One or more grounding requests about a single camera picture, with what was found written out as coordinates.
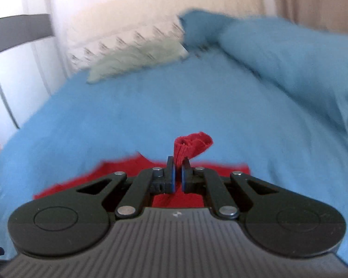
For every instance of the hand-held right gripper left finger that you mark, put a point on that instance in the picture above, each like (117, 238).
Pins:
(171, 176)

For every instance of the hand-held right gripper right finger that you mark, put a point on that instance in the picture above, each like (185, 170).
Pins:
(186, 177)

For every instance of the red small garment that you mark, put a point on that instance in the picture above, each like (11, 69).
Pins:
(191, 146)

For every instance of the blue bed sheet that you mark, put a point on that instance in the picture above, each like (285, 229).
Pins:
(150, 104)

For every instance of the pale green pillow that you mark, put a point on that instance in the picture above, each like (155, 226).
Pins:
(139, 59)

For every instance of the white patterned pillow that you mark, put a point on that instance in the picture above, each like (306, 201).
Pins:
(119, 42)

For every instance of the blue duvet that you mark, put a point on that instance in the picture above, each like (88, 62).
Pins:
(281, 55)

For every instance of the beige headboard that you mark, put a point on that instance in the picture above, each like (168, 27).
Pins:
(174, 5)

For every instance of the grey metal chair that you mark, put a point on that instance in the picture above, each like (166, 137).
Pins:
(8, 49)

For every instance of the beige curtain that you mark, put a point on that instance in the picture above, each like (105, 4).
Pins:
(317, 1)

